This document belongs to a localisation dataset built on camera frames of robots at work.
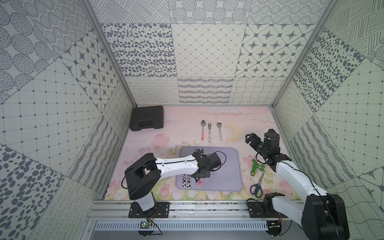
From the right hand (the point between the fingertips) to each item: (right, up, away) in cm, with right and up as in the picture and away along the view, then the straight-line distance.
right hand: (250, 140), depth 88 cm
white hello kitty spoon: (-16, +9, +20) cm, 27 cm away
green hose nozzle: (+3, -15, -1) cm, 15 cm away
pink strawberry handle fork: (-30, -21, -8) cm, 38 cm away
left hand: (-27, -17, -5) cm, 32 cm away
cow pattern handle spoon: (-37, -23, -6) cm, 43 cm away
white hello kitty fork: (-23, +7, +20) cm, 31 cm away
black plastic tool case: (-71, +14, +22) cm, 76 cm away
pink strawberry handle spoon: (-28, +10, +22) cm, 37 cm away
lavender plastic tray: (-14, -21, -3) cm, 26 cm away
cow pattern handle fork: (-39, -23, -6) cm, 46 cm away
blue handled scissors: (+1, -26, -6) cm, 27 cm away
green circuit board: (-58, -39, -16) cm, 71 cm away
